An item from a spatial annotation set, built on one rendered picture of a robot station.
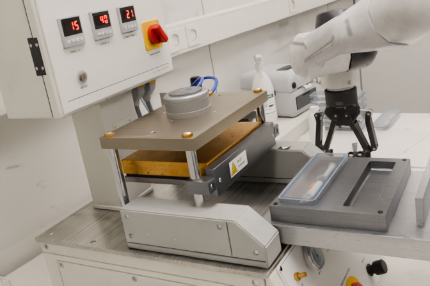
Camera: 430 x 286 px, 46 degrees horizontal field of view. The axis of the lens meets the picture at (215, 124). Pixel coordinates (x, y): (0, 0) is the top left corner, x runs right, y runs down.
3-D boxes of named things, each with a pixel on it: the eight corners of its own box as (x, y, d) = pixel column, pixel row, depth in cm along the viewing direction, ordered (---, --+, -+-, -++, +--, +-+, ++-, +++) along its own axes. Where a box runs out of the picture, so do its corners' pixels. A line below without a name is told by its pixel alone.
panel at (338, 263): (342, 381, 71) (274, 269, 71) (385, 265, 96) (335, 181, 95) (354, 379, 70) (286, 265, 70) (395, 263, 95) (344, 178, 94)
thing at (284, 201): (316, 215, 71) (314, 200, 71) (279, 212, 74) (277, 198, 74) (349, 165, 87) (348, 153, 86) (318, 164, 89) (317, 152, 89)
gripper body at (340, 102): (318, 92, 119) (322, 130, 121) (354, 91, 115) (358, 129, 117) (326, 84, 125) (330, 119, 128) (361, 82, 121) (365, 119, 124)
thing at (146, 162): (125, 182, 86) (113, 128, 84) (192, 138, 104) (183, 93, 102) (212, 187, 78) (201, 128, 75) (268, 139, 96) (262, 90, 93)
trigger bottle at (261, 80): (254, 119, 192) (245, 54, 186) (276, 116, 192) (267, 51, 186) (257, 125, 184) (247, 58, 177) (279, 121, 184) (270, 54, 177)
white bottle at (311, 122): (314, 153, 160) (309, 109, 156) (308, 149, 165) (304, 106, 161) (329, 150, 161) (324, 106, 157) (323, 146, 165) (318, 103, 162)
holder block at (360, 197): (270, 221, 75) (268, 205, 74) (313, 168, 91) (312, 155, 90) (386, 232, 66) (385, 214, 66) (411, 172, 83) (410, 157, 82)
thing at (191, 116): (82, 187, 87) (64, 114, 83) (179, 129, 112) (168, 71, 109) (203, 196, 75) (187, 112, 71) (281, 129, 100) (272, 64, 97)
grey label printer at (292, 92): (242, 116, 200) (235, 74, 195) (269, 102, 214) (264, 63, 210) (297, 119, 184) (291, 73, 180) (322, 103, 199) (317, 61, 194)
